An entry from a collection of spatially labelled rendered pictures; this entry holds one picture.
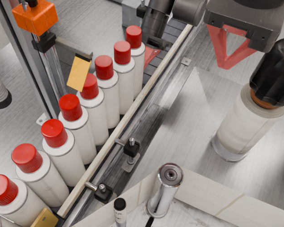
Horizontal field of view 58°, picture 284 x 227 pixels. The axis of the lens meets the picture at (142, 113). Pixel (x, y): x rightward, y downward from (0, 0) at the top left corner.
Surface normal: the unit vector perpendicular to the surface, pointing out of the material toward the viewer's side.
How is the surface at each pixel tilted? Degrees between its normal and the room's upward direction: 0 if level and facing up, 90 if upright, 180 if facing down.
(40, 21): 90
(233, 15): 1
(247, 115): 90
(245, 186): 0
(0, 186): 2
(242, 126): 91
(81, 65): 48
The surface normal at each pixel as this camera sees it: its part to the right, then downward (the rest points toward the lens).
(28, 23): -0.46, 0.72
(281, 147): 0.05, -0.55
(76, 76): -0.31, 0.16
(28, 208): 0.87, 0.44
